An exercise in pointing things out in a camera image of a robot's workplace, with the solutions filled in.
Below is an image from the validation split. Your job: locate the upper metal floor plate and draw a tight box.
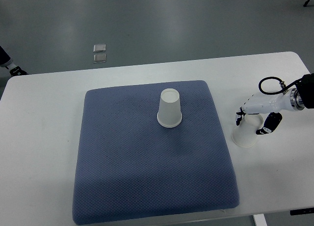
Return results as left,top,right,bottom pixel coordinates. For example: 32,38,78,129
93,44,106,53

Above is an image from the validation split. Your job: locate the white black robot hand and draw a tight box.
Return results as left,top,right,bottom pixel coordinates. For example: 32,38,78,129
235,88,305,135

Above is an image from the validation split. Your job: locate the white paper cup on cushion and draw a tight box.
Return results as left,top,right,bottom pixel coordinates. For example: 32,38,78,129
157,88,182,128

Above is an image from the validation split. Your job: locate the person's dark trouser leg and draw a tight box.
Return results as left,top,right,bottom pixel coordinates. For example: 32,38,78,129
0,46,13,67

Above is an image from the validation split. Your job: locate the metal floor plate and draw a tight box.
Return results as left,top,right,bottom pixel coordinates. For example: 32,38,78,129
94,53,106,63
93,44,106,53

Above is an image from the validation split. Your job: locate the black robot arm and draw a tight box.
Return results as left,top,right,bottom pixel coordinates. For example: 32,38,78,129
296,73,314,109

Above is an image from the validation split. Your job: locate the lower metal floor plate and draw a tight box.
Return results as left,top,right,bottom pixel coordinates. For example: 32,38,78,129
94,53,106,63

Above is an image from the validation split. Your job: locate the white table leg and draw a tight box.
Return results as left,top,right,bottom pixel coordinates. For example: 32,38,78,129
253,214,267,226

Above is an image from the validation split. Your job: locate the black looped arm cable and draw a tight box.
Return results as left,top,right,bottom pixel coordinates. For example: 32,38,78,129
259,76,301,95

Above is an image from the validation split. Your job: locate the blue textured cushion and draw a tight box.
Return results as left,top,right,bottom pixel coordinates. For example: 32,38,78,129
73,81,239,225

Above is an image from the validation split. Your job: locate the black table control panel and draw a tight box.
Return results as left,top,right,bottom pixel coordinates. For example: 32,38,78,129
290,207,314,216

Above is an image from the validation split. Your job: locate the white paper cup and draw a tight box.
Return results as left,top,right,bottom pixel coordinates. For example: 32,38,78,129
231,114,263,148
157,88,182,128

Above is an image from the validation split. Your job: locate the black sneaker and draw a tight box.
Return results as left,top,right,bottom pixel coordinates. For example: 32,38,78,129
9,66,28,77

